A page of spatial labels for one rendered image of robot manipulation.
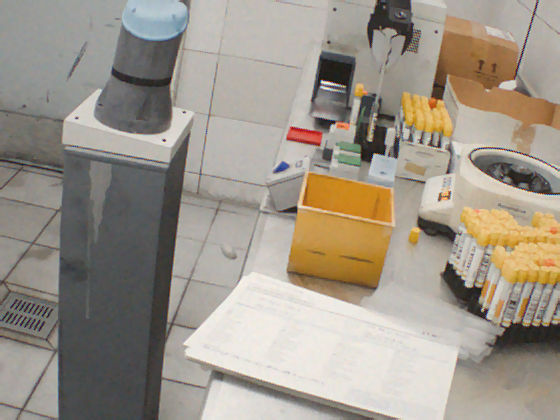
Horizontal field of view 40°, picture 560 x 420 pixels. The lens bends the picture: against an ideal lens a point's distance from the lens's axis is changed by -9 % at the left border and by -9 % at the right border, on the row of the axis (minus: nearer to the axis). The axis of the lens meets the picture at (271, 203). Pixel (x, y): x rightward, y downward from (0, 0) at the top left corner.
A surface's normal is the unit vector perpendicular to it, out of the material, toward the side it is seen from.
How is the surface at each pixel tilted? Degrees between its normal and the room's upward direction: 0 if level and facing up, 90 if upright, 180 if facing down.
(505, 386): 0
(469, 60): 90
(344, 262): 90
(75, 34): 90
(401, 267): 0
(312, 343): 0
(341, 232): 90
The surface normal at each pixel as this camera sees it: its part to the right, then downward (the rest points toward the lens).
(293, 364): 0.17, -0.90
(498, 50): -0.19, 0.33
